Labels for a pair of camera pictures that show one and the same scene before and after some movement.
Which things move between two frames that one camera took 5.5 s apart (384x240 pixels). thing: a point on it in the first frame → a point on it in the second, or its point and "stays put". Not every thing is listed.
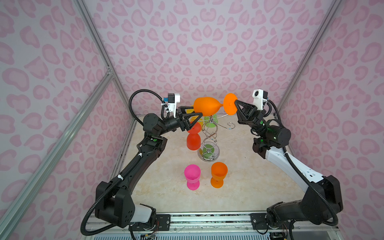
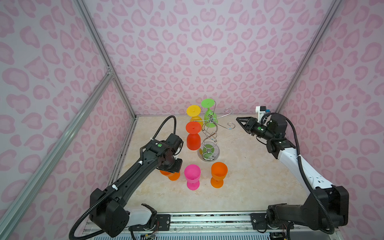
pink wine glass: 192,174 stays put
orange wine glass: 206,105 → 172,176
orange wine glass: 219,170 stays put
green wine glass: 210,121 stays put
